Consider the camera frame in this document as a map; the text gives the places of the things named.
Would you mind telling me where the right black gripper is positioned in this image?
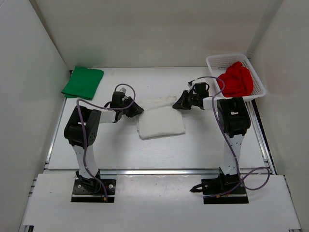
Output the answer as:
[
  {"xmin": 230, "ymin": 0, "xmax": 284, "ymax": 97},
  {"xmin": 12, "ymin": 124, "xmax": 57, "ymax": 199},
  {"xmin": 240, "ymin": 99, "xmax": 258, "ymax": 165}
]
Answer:
[{"xmin": 174, "ymin": 90, "xmax": 200, "ymax": 111}]

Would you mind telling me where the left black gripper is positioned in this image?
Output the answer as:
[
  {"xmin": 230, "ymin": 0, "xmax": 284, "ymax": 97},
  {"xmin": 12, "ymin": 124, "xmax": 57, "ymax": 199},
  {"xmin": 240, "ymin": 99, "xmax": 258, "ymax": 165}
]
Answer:
[{"xmin": 119, "ymin": 96, "xmax": 143, "ymax": 117}]

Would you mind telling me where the white t shirt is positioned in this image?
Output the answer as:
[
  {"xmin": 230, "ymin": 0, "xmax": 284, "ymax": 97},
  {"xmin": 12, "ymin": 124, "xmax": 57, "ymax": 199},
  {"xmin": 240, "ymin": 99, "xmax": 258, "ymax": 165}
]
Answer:
[{"xmin": 135, "ymin": 96, "xmax": 185, "ymax": 140}]

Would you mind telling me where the green t shirt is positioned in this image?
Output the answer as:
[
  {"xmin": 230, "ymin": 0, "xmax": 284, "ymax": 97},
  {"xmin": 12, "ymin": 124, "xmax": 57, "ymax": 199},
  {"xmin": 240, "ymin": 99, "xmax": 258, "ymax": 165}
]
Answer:
[{"xmin": 61, "ymin": 66, "xmax": 104, "ymax": 100}]

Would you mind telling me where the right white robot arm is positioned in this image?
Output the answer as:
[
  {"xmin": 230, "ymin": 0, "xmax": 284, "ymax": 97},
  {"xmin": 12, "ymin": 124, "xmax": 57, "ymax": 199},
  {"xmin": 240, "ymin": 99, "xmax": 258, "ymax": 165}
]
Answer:
[{"xmin": 172, "ymin": 82, "xmax": 251, "ymax": 196}]

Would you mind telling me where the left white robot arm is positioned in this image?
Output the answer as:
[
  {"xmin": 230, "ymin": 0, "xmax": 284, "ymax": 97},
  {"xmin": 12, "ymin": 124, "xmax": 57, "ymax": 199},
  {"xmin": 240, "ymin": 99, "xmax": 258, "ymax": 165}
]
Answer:
[{"xmin": 64, "ymin": 91, "xmax": 144, "ymax": 197}]

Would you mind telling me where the white plastic basket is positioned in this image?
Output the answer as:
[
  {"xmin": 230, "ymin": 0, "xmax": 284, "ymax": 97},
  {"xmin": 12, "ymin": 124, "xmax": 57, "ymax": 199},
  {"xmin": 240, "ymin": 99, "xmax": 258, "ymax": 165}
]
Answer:
[{"xmin": 206, "ymin": 53, "xmax": 266, "ymax": 102}]

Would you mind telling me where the red cloth in basket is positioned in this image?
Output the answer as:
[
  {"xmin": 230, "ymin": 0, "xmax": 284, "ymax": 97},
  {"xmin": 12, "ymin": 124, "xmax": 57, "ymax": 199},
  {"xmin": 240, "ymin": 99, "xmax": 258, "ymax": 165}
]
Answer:
[{"xmin": 218, "ymin": 61, "xmax": 254, "ymax": 97}]

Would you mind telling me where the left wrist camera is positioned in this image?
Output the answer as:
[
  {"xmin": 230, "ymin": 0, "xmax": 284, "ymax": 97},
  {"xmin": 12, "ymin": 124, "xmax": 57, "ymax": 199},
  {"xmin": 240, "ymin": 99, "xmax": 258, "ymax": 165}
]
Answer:
[{"xmin": 120, "ymin": 87, "xmax": 126, "ymax": 94}]

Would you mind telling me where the aluminium front rail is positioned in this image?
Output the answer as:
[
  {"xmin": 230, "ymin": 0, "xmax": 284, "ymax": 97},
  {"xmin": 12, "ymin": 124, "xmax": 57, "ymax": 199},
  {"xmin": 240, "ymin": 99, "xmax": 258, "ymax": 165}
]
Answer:
[{"xmin": 100, "ymin": 169, "xmax": 219, "ymax": 175}]

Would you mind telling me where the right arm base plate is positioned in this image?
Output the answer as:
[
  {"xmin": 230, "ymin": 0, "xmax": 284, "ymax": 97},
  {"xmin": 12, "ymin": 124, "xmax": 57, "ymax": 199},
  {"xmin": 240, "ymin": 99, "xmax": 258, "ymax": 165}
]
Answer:
[{"xmin": 201, "ymin": 178, "xmax": 249, "ymax": 204}]

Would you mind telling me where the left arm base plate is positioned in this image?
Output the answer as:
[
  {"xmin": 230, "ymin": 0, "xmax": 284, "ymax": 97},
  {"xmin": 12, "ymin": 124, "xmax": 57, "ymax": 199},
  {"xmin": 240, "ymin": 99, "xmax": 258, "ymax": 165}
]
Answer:
[{"xmin": 71, "ymin": 177, "xmax": 116, "ymax": 203}]

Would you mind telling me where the aluminium left rail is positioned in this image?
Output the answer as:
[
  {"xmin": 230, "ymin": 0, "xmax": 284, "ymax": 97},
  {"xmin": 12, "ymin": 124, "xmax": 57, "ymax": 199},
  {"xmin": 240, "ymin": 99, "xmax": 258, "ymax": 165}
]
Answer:
[{"xmin": 43, "ymin": 98, "xmax": 66, "ymax": 170}]

